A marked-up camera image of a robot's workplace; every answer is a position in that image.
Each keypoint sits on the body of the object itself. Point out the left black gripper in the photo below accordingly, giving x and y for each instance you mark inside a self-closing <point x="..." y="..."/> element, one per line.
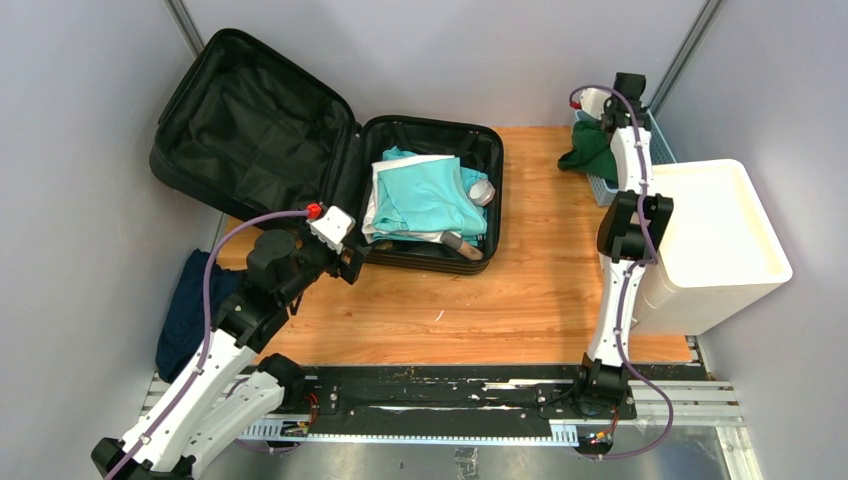
<point x="347" y="269"/>

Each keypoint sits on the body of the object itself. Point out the black ribbed hard-shell suitcase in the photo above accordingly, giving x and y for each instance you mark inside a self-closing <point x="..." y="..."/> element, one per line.
<point x="249" y="132"/>

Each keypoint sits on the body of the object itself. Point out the light blue plastic basket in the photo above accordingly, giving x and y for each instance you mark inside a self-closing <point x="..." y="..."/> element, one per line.
<point x="660" y="154"/>

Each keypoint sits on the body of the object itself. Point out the dark green garment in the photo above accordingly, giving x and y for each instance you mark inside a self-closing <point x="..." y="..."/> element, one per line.
<point x="591" y="153"/>

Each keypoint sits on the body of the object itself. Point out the white three-drawer storage unit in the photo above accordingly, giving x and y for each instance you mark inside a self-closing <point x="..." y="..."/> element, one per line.
<point x="719" y="253"/>

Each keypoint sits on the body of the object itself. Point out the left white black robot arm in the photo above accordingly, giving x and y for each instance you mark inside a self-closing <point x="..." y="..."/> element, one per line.
<point x="192" y="423"/>

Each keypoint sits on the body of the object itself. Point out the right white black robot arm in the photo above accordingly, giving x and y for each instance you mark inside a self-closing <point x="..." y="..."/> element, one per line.
<point x="628" y="240"/>

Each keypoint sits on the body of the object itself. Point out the white folded garment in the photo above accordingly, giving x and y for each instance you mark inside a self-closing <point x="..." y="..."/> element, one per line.
<point x="368" y="230"/>

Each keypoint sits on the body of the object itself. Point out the light teal folded garment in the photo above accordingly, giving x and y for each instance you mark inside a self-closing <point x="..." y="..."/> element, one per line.
<point x="420" y="202"/>

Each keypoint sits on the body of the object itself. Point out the clear round plastic jar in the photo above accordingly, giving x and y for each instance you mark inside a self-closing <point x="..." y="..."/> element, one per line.
<point x="482" y="192"/>

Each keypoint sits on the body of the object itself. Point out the dark blue cloth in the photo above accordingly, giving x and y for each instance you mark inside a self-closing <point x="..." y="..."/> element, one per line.
<point x="183" y="327"/>

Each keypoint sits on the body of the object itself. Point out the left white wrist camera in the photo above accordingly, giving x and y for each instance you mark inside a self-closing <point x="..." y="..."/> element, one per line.
<point x="332" y="227"/>

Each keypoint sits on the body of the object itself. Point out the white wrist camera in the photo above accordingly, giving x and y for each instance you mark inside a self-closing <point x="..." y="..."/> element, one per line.
<point x="332" y="227"/>
<point x="592" y="101"/>

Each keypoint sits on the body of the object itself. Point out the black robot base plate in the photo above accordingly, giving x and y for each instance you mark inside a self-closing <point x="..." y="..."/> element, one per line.
<point x="459" y="403"/>

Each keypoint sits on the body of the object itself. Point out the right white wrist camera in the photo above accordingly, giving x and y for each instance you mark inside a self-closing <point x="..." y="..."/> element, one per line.
<point x="592" y="101"/>

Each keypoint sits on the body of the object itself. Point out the left aluminium frame post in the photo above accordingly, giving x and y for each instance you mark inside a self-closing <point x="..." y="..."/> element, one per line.
<point x="186" y="25"/>

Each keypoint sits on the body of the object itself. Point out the aluminium frame post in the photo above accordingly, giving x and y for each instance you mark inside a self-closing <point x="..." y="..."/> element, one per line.
<point x="685" y="52"/>
<point x="186" y="25"/>

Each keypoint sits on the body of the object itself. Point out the right aluminium frame post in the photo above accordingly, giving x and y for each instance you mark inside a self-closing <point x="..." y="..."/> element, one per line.
<point x="685" y="52"/>

